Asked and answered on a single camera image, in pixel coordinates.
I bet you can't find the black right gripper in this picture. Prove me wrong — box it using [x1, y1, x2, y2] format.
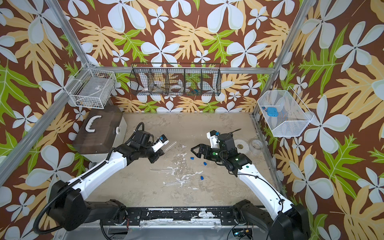
[191, 143, 228, 163]

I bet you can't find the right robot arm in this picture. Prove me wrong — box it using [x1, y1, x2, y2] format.
[195, 130, 311, 240]

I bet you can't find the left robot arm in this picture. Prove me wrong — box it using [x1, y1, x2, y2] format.
[33, 130, 169, 235]

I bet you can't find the white foam tape roll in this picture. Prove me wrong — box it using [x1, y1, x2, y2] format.
[234, 139, 250, 154]

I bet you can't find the clear packing tape roll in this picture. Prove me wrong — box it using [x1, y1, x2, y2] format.
[249, 139, 263, 155]

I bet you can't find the brown lid storage box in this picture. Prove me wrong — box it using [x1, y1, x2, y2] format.
[72, 105, 127, 163]

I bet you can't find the blue object in basket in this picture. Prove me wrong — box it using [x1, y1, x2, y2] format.
[267, 107, 279, 117]

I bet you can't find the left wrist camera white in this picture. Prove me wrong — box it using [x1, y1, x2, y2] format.
[152, 135, 169, 153]

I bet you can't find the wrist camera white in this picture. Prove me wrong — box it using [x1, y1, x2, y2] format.
[207, 130, 220, 149]
[152, 135, 169, 153]

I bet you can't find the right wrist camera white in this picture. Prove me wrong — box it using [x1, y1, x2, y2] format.
[207, 130, 220, 149]

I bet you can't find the white wire basket right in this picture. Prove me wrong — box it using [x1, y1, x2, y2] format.
[258, 87, 315, 138]

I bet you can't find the white wire basket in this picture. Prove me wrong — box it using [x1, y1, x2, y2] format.
[258, 87, 315, 138]
[65, 64, 117, 109]

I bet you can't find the black wire basket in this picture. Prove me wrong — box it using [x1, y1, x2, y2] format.
[128, 63, 222, 96]

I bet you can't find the aluminium frame post right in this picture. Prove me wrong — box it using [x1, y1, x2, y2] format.
[256, 0, 316, 97]

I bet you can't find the aluminium frame post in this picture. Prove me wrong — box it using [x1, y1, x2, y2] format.
[46, 0, 91, 66]
[256, 0, 316, 97]

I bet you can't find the white wire basket left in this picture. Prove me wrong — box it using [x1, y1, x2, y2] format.
[65, 64, 117, 109]

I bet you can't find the aluminium frame rail back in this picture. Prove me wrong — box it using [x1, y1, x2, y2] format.
[89, 66, 275, 75]

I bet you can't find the aluminium frame rail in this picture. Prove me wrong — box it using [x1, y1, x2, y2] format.
[1, 93, 70, 186]
[89, 66, 275, 75]

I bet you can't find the aluminium frame post left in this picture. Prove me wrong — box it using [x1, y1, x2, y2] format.
[46, 0, 91, 66]

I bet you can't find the aluminium frame rail left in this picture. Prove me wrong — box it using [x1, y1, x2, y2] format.
[1, 93, 70, 186]

